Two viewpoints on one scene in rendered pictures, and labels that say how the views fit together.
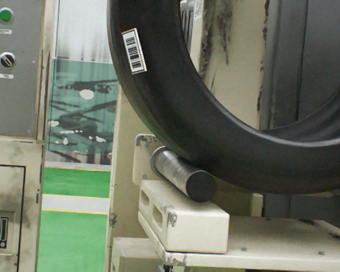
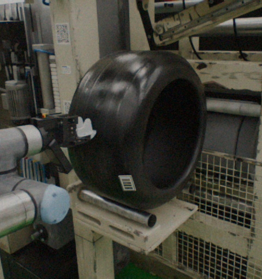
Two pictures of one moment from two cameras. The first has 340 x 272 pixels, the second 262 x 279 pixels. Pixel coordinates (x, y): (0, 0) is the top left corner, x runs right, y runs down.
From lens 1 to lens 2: 88 cm
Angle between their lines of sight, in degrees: 44
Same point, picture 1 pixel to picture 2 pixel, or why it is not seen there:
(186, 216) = (150, 234)
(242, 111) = not seen: hidden behind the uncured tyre
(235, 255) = (162, 236)
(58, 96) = not seen: outside the picture
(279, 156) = (170, 194)
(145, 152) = (74, 193)
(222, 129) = (157, 196)
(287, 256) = (171, 225)
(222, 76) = not seen: hidden behind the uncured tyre
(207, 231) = (156, 235)
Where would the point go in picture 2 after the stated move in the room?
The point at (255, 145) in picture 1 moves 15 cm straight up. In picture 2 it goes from (165, 195) to (165, 155)
